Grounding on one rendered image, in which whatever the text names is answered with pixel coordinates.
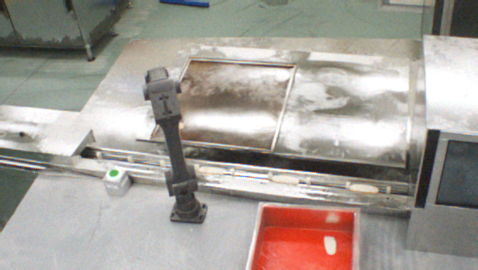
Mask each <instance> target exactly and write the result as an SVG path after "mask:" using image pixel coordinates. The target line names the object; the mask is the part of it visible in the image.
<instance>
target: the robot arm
mask: <svg viewBox="0 0 478 270"><path fill-rule="evenodd" d="M144 78H145V82H146V85H143V86H142V91H143V96H144V101H145V102H147V101H150V102H151V106H152V110H153V114H154V120H155V123H156V125H160V128H161V130H162V131H163V135H164V139H165V141H166V148H167V152H168V155H169V159H170V163H171V166H170V171H167V172H163V173H164V177H165V181H166V187H167V190H168V194H169V197H175V198H176V202H175V203H174V205H173V207H172V212H171V213H170V215H169V219H170V221H171V222H179V223H192V224H202V223H203V221H204V219H205V216H206V212H207V204H206V203H204V202H199V201H198V200H197V199H196V198H195V192H196V191H198V190H199V189H198V184H197V177H196V172H195V166H194V165H191V166H189V164H188V163H186V161H185V158H184V150H183V146H182V142H181V137H180V132H179V121H180V120H182V116H181V112H180V108H179V105H178V94H180V93H182V92H181V87H180V81H179V79H169V75H168V72H167V68H166V67H165V66H164V67H156V68H152V69H148V70H147V73H144ZM174 194H175V195H174Z"/></svg>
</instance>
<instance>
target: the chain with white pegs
mask: <svg viewBox="0 0 478 270"><path fill-rule="evenodd" d="M96 155H97V156H90V157H96V158H103V159H110V160H116V161H125V160H119V159H118V160H117V159H111V158H105V157H102V156H101V153H100V152H98V153H97V154H96ZM82 156H87V155H82ZM128 162H135V163H142V164H149V165H156V166H162V167H170V166H166V165H165V162H164V161H160V165H158V164H151V163H145V162H137V161H132V157H131V156H128ZM223 174H229V175H235V176H242V177H249V178H256V179H265V178H259V177H252V176H245V175H238V174H236V173H235V169H234V168H232V169H231V170H230V173H223ZM267 177H268V180H271V178H272V175H271V173H268V174H267ZM302 184H309V185H320V184H313V183H311V178H306V182H303V183H302ZM321 186H328V187H335V188H342V189H348V190H350V189H349V188H350V182H347V188H346V187H345V188H343V187H339V186H337V187H336V186H332V185H321ZM378 192H380V193H387V194H394V195H401V194H397V193H390V186H388V187H387V192H384V191H378Z"/></svg>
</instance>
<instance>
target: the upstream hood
mask: <svg viewBox="0 0 478 270"><path fill-rule="evenodd" d="M92 142H96V140H95V138H94V135H93V131H92V128H89V127H82V126H61V125H53V124H46V123H38V122H31V121H24V120H5V119H0V156H4V157H10V158H16V159H21V160H28V161H39V162H44V163H50V164H56V165H62V166H69V167H75V165H76V164H77V162H78V161H79V160H80V158H81V153H82V152H83V149H84V148H85V146H86V145H87V144H88V143H89V145H90V144H91V143H92Z"/></svg>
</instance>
